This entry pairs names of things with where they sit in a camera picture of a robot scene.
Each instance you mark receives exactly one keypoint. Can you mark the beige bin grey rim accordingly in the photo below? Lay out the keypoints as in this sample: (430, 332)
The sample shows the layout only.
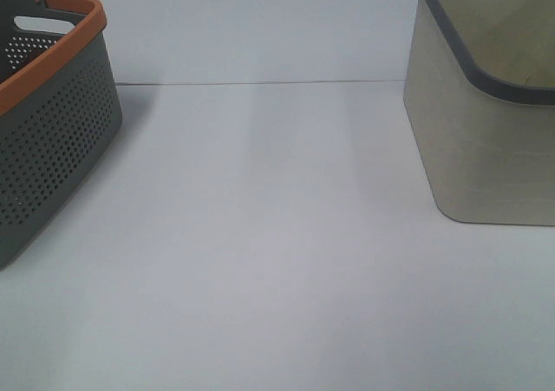
(479, 94)

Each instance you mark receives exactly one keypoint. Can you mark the grey perforated basket orange rim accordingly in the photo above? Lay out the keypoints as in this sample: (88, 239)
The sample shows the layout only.
(59, 110)

